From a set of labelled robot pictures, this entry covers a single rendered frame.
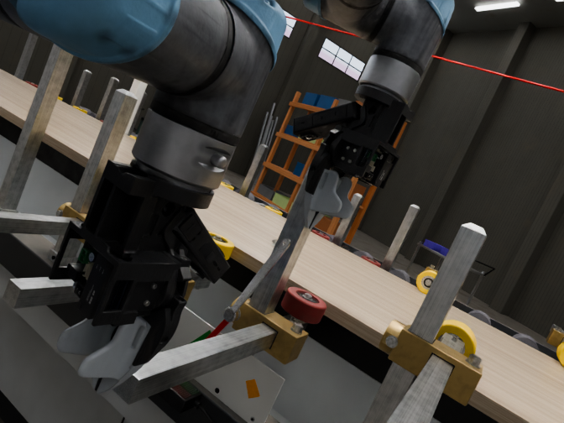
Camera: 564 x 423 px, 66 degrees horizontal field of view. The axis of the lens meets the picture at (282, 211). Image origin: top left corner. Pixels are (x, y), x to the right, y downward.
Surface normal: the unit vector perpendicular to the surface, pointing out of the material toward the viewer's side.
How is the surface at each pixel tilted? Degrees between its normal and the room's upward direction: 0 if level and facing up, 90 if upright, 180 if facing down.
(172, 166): 92
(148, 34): 110
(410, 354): 90
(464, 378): 90
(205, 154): 91
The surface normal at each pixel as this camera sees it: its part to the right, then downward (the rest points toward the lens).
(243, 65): 0.86, 0.37
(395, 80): 0.08, 0.17
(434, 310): -0.44, -0.09
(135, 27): 0.62, 0.72
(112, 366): 0.72, 0.47
